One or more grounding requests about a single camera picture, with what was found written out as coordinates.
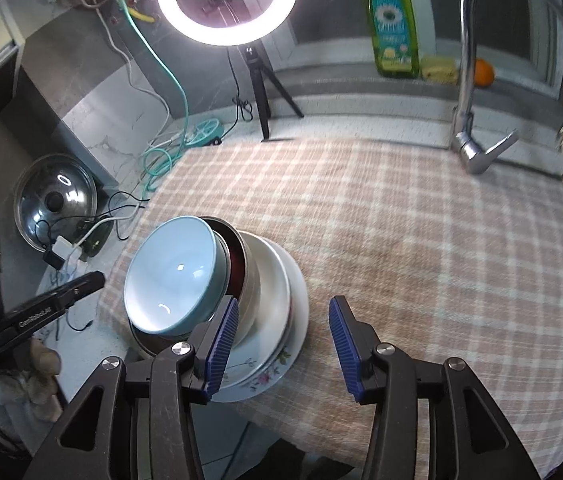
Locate orange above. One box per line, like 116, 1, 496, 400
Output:
474, 58, 496, 87

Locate round teal power strip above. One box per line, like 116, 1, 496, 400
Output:
192, 119, 225, 146

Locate white plate with branch print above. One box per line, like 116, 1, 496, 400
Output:
212, 231, 295, 391

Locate black cable with loose plug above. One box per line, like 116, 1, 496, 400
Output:
54, 280, 96, 333

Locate yellow sponge cloth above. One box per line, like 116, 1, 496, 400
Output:
420, 55, 459, 83

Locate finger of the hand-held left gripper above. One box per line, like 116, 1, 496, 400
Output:
54, 270, 107, 311

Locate person's left hand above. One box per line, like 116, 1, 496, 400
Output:
0, 341, 70, 424

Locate light blue ceramic bowl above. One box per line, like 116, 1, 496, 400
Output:
122, 216, 227, 337

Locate steel pot lid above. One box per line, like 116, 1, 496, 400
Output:
13, 154, 98, 253

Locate chrome faucet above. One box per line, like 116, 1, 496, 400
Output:
450, 0, 563, 186

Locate teal cable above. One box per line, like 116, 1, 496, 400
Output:
120, 0, 193, 196

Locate steel bowl with red outside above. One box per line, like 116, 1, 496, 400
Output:
129, 216, 251, 358

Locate white charger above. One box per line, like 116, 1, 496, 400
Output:
52, 236, 75, 261

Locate dark green glass dish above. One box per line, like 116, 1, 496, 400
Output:
79, 220, 115, 261

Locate thick white charging cable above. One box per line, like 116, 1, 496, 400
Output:
74, 205, 140, 251

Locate white power strip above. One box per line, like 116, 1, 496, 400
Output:
49, 257, 87, 286

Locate pink plaid cloth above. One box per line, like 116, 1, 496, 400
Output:
99, 137, 563, 480

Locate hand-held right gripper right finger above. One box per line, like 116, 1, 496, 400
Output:
329, 296, 539, 480

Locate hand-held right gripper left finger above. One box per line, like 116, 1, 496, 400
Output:
22, 296, 240, 480

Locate green dish soap bottle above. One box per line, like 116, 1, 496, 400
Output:
367, 0, 421, 79

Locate thin white cable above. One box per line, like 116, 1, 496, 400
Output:
96, 5, 173, 162

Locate black looped cable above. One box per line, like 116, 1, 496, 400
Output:
106, 190, 151, 242

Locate black ring light cable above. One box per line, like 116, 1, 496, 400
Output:
222, 47, 256, 137

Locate black tripod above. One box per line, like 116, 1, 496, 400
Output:
244, 46, 305, 142

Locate large pink floral plate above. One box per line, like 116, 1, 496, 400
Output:
209, 255, 310, 404

